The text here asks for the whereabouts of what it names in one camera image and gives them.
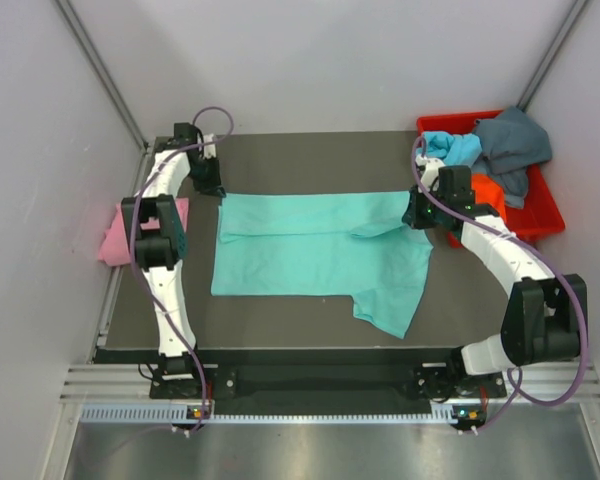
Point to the grey blue t shirt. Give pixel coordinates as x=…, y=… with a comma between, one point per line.
x=511, y=142

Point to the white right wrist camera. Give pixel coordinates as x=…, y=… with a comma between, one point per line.
x=427, y=169

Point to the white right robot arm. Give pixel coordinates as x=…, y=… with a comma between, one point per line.
x=546, y=315

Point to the grey slotted cable duct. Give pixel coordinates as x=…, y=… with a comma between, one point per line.
x=183, y=414

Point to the teal t shirt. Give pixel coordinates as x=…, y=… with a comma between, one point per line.
x=353, y=244

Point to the red plastic bin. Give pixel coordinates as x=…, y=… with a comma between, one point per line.
x=539, y=216

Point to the aluminium frame rail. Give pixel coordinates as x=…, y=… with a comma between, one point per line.
x=126, y=383

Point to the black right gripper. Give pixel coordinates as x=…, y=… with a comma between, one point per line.
x=411, y=216

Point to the light blue t shirt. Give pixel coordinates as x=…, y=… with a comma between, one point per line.
x=452, y=149

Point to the pink folded t shirt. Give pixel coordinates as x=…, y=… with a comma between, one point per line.
x=114, y=250

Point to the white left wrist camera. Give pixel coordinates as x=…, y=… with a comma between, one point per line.
x=209, y=150

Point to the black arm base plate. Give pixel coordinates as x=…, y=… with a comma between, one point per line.
x=419, y=381

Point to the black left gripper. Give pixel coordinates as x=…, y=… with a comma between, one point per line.
x=213, y=185

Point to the orange t shirt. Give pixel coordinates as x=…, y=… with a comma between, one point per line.
x=490, y=195

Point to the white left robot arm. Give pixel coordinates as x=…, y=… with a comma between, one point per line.
x=158, y=245

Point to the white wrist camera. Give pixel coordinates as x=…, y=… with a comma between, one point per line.
x=427, y=169
x=209, y=150

